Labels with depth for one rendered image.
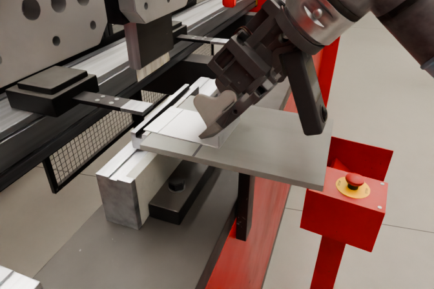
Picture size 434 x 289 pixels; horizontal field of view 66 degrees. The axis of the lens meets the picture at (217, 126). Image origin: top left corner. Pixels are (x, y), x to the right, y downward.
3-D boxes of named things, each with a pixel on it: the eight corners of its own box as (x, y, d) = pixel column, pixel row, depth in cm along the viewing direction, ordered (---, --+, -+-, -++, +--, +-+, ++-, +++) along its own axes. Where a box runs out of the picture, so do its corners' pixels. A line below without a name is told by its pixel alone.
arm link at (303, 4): (359, 14, 40) (353, 31, 34) (329, 40, 43) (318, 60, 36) (316, -32, 40) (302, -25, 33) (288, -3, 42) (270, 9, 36)
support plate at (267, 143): (322, 192, 42) (323, 186, 41) (139, 149, 50) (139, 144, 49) (332, 124, 56) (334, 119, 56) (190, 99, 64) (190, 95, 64)
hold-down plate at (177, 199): (179, 226, 52) (178, 212, 50) (149, 217, 54) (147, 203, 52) (237, 131, 76) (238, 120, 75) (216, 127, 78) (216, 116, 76)
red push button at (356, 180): (360, 197, 72) (364, 184, 70) (341, 191, 74) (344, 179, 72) (362, 186, 75) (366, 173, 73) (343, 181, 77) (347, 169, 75)
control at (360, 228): (371, 253, 73) (393, 190, 64) (299, 228, 80) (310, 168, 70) (378, 197, 89) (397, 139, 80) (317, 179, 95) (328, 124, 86)
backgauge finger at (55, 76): (130, 134, 55) (125, 107, 52) (10, 108, 62) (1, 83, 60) (165, 103, 64) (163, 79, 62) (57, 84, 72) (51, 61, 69)
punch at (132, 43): (143, 83, 49) (135, 16, 44) (131, 81, 49) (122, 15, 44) (174, 60, 57) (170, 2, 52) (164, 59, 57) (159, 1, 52)
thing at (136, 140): (148, 151, 53) (146, 135, 51) (132, 147, 54) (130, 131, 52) (199, 99, 69) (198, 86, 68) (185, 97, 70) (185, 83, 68)
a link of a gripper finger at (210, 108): (178, 114, 50) (219, 71, 46) (206, 142, 50) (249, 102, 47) (170, 120, 47) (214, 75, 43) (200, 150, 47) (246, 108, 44)
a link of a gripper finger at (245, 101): (219, 113, 48) (263, 71, 45) (228, 122, 49) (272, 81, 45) (211, 123, 44) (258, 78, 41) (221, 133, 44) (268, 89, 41)
